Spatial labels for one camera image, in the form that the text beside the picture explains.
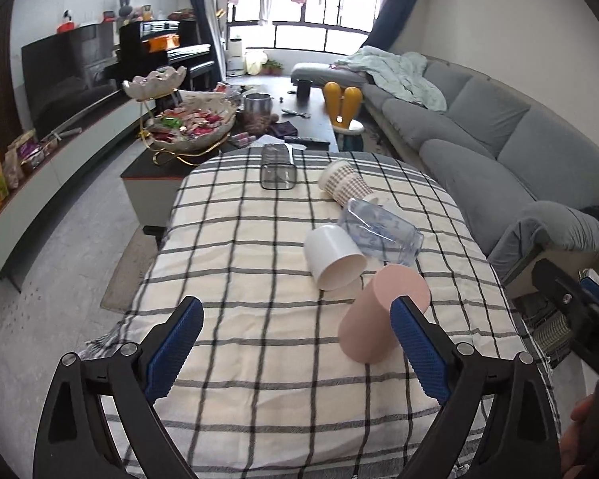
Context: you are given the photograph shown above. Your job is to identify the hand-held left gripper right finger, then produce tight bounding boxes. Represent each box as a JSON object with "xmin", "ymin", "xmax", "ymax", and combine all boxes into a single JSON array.
[{"xmin": 389, "ymin": 295, "xmax": 562, "ymax": 479}]

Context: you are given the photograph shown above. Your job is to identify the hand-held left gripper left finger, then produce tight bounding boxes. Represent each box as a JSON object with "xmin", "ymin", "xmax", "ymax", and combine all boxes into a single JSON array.
[{"xmin": 32, "ymin": 296, "xmax": 204, "ymax": 479}]

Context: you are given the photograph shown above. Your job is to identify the pink cup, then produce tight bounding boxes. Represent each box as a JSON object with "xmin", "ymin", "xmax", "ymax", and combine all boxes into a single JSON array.
[{"xmin": 338, "ymin": 264, "xmax": 431, "ymax": 364}]

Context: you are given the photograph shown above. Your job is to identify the clear blue-printed plastic cup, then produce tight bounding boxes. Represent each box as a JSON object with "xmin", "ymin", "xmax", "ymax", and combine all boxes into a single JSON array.
[{"xmin": 338, "ymin": 198, "xmax": 424, "ymax": 267}]

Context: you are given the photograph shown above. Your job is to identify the white cup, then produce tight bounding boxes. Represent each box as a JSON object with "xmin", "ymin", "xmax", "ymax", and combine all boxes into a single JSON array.
[{"xmin": 303, "ymin": 224, "xmax": 367, "ymax": 291}]

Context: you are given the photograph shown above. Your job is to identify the beige checkered cup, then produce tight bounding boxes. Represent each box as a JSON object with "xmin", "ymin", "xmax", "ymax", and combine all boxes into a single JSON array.
[{"xmin": 318, "ymin": 158, "xmax": 377, "ymax": 207}]

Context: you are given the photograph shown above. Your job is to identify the grey transparent square cup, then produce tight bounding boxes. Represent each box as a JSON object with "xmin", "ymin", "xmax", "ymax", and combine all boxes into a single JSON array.
[{"xmin": 260, "ymin": 143, "xmax": 298, "ymax": 191}]

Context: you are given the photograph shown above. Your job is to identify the person's right hand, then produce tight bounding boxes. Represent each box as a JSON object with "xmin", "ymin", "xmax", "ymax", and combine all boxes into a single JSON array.
[{"xmin": 559, "ymin": 393, "xmax": 599, "ymax": 479}]

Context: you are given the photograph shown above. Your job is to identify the beige floor rug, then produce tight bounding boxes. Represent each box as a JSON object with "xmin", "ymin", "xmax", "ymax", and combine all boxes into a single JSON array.
[{"xmin": 102, "ymin": 228, "xmax": 167, "ymax": 313}]

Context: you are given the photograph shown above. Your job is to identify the checked white tablecloth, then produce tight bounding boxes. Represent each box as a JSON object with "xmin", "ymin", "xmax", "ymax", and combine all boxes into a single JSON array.
[{"xmin": 82, "ymin": 148, "xmax": 562, "ymax": 479}]

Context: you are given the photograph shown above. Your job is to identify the grey sofa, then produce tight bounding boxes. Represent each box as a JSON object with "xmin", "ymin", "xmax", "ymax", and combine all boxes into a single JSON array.
[{"xmin": 290, "ymin": 52, "xmax": 599, "ymax": 283}]

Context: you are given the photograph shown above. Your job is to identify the two-tier white snack tray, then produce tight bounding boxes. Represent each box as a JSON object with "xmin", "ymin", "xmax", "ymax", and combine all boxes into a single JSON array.
[{"xmin": 122, "ymin": 66, "xmax": 237, "ymax": 166}]

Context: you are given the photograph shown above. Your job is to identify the white television cabinet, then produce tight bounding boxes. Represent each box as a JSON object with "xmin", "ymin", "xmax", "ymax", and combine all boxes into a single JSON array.
[{"xmin": 0, "ymin": 91, "xmax": 159, "ymax": 293}]

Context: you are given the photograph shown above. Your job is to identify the pile of wrapped candies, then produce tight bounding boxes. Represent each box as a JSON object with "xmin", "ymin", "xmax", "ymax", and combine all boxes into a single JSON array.
[{"xmin": 152, "ymin": 106, "xmax": 229, "ymax": 141}]

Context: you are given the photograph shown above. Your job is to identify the purple cloth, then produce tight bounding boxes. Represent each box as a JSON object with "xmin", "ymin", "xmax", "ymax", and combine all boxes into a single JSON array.
[{"xmin": 270, "ymin": 120, "xmax": 301, "ymax": 139}]

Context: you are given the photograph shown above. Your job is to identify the purple snack packets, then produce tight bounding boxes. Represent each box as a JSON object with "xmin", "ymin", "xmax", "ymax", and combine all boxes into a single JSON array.
[{"xmin": 2, "ymin": 130, "xmax": 47, "ymax": 190}]

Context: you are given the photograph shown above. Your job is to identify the dark coffee table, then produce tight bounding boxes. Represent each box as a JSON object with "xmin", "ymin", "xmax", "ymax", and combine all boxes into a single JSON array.
[{"xmin": 120, "ymin": 74, "xmax": 340, "ymax": 233}]

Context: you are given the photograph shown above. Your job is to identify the metal canister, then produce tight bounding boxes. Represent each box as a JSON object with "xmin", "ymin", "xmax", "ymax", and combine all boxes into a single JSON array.
[{"xmin": 243, "ymin": 93, "xmax": 273, "ymax": 133}]

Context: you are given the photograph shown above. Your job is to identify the yellow rabbit-ear stool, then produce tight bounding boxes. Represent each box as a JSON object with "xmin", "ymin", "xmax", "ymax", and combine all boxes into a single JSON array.
[{"xmin": 323, "ymin": 81, "xmax": 365, "ymax": 151}]

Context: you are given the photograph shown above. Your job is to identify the light green blanket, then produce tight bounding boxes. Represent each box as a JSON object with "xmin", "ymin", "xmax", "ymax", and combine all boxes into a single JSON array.
[{"xmin": 333, "ymin": 46, "xmax": 448, "ymax": 112}]

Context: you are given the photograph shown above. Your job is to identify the black piano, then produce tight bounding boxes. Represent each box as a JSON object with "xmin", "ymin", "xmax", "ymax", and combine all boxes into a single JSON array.
[{"xmin": 117, "ymin": 19, "xmax": 217, "ymax": 92}]

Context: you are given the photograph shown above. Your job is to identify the black television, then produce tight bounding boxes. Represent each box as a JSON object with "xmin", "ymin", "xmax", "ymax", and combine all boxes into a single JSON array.
[{"xmin": 21, "ymin": 24, "xmax": 121, "ymax": 137}]

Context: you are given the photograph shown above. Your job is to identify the white air purifier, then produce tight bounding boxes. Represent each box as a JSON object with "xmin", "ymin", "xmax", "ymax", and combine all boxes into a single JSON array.
[{"xmin": 226, "ymin": 36, "xmax": 246, "ymax": 73}]

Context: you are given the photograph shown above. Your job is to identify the orange box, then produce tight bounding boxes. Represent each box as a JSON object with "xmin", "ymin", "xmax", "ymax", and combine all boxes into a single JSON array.
[{"xmin": 147, "ymin": 34, "xmax": 181, "ymax": 53}]

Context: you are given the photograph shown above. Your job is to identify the blue curtain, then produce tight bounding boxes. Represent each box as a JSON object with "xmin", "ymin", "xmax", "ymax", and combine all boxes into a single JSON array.
[
  {"xmin": 186, "ymin": 0, "xmax": 228, "ymax": 83},
  {"xmin": 367, "ymin": 0, "xmax": 426, "ymax": 53}
]

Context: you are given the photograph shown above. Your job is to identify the black-framed window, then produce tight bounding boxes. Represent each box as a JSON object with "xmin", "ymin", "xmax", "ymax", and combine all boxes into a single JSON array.
[{"xmin": 227, "ymin": 0, "xmax": 383, "ymax": 54}]

